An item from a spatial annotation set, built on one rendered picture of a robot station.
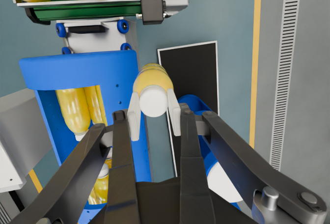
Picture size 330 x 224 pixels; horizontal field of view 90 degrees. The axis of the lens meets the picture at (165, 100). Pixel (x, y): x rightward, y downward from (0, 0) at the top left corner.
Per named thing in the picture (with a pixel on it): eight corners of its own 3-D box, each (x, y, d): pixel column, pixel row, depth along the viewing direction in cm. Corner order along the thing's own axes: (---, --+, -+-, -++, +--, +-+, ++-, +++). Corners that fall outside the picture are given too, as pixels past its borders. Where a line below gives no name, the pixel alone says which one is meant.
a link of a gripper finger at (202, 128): (183, 124, 14) (217, 120, 14) (176, 102, 19) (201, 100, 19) (184, 139, 15) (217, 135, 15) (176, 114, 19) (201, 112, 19)
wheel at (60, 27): (60, 37, 53) (67, 37, 54) (56, 21, 52) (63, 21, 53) (57, 38, 56) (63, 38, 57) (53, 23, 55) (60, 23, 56)
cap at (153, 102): (169, 110, 24) (170, 115, 22) (142, 115, 24) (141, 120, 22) (165, 84, 23) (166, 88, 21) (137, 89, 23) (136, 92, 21)
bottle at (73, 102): (51, 78, 41) (70, 142, 47) (82, 74, 44) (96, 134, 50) (51, 75, 47) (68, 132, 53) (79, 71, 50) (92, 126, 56)
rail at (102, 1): (24, 8, 53) (17, 6, 50) (23, 5, 52) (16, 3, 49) (149, 2, 56) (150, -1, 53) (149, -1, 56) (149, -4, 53)
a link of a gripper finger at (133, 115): (139, 141, 16) (131, 142, 16) (141, 111, 23) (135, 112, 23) (134, 113, 15) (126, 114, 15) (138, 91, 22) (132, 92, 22)
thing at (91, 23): (81, 35, 59) (66, 32, 47) (80, 27, 58) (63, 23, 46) (110, 33, 60) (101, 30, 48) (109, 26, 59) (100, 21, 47)
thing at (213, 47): (175, 176, 201) (177, 186, 187) (155, 48, 152) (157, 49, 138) (216, 168, 204) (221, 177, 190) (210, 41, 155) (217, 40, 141)
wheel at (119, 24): (117, 33, 56) (121, 33, 55) (115, 18, 54) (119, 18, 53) (126, 34, 59) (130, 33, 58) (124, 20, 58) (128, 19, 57)
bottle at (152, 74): (168, 88, 42) (181, 119, 24) (141, 92, 42) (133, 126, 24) (164, 60, 40) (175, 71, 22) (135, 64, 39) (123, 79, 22)
